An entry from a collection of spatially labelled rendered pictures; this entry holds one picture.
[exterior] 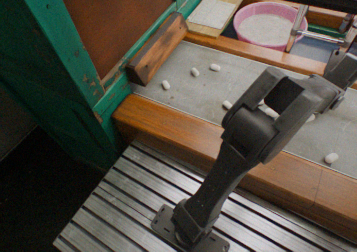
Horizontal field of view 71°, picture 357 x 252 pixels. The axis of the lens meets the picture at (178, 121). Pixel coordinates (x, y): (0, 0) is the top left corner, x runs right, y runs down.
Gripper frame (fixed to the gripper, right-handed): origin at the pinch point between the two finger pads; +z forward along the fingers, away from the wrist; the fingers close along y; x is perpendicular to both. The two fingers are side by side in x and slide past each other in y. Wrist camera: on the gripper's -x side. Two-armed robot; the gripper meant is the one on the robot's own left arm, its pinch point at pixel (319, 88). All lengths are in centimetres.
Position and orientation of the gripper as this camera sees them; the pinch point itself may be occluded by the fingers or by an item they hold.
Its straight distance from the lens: 87.8
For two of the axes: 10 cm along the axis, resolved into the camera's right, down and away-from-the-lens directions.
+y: -8.8, -3.6, 3.2
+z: 4.1, -2.1, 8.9
